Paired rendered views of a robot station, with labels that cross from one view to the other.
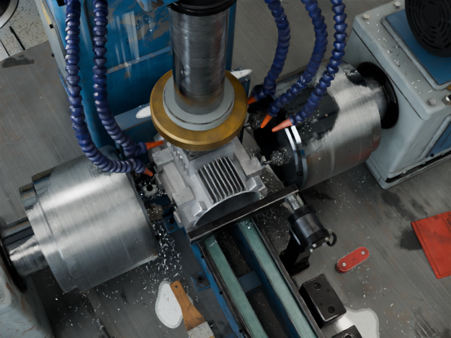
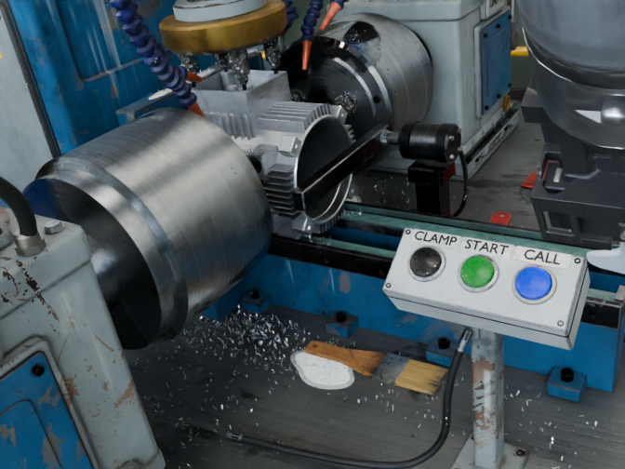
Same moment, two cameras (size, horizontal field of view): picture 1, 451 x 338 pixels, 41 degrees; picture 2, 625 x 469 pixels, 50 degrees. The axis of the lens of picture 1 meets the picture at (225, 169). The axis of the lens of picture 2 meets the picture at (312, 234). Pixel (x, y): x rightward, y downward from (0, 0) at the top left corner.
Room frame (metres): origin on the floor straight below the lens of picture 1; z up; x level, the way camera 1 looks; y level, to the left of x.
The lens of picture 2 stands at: (-0.33, 0.35, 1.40)
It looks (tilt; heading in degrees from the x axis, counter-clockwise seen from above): 29 degrees down; 338
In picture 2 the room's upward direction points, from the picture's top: 9 degrees counter-clockwise
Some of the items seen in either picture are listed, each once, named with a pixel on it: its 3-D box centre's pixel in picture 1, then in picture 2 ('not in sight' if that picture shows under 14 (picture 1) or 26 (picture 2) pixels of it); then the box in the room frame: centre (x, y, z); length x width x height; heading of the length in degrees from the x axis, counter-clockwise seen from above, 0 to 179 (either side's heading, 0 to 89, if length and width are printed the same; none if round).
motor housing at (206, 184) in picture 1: (207, 174); (271, 163); (0.58, 0.04, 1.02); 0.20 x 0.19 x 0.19; 31
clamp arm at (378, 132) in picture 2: (243, 214); (346, 164); (0.49, -0.05, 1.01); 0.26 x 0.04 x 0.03; 121
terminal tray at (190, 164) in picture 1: (198, 137); (239, 103); (0.61, 0.06, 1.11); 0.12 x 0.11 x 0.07; 31
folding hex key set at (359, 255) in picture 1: (352, 259); (498, 227); (0.49, -0.32, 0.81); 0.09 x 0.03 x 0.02; 126
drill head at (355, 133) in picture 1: (321, 119); (359, 88); (0.73, -0.20, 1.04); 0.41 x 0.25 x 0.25; 121
